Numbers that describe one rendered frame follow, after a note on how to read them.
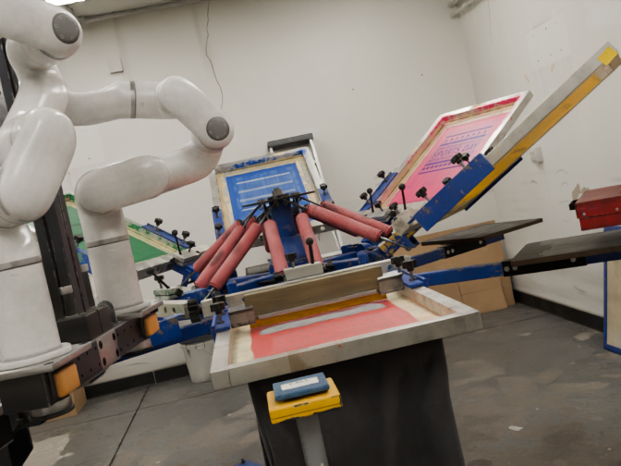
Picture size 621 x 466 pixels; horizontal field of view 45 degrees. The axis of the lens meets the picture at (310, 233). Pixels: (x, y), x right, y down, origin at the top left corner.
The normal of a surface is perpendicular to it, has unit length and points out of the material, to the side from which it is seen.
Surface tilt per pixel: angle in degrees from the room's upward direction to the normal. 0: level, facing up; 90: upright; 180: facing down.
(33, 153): 82
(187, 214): 90
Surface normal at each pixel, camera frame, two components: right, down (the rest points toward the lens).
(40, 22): 0.72, -0.03
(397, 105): 0.10, 0.04
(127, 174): 0.27, -0.12
